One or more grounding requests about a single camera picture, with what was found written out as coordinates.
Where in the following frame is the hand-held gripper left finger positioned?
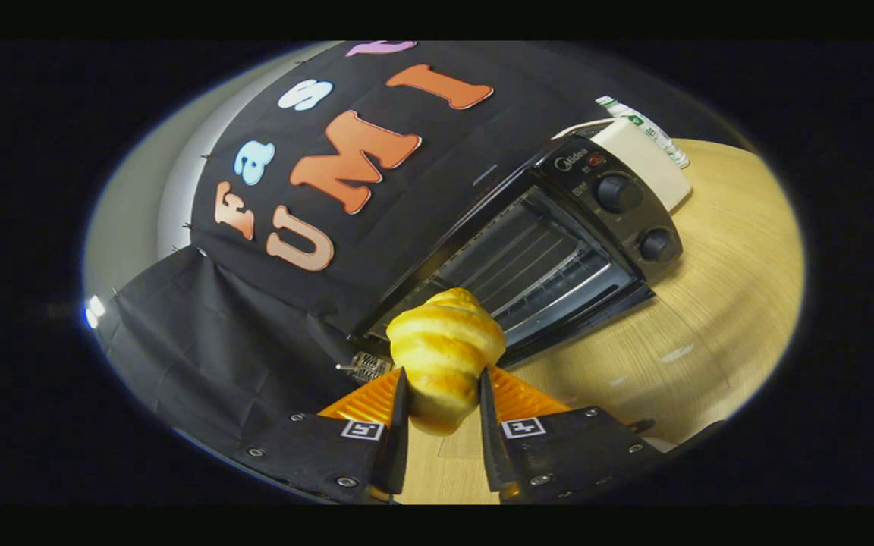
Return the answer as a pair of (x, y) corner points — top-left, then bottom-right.
(231, 367), (410, 504)

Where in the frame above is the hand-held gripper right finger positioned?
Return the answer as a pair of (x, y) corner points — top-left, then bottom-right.
(479, 365), (667, 504)

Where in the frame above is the golden croissant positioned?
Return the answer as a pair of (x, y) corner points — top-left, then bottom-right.
(386, 288), (507, 436)

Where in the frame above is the black toaster oven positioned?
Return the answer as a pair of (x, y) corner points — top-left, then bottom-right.
(350, 136), (684, 437)

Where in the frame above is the white bread toaster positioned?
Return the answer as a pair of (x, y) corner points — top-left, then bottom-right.
(555, 118), (692, 213)

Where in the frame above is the black backdrop cloth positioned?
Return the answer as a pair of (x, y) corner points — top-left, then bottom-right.
(99, 41), (681, 456)

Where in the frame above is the white bottle green label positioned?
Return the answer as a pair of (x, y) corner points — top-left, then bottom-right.
(596, 96), (690, 169)

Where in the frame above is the wire mesh holder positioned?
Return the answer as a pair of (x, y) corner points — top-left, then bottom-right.
(337, 351), (394, 384)

